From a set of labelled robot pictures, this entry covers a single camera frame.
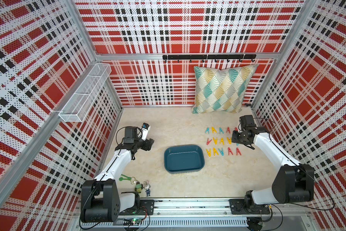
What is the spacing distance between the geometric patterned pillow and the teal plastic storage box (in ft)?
1.18

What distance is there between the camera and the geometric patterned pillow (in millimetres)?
924

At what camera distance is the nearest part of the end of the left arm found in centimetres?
63

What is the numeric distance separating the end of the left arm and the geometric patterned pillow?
502 millimetres

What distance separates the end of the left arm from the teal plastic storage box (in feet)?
0.50

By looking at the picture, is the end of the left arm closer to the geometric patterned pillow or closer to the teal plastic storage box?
the teal plastic storage box

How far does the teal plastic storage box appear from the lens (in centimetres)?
87
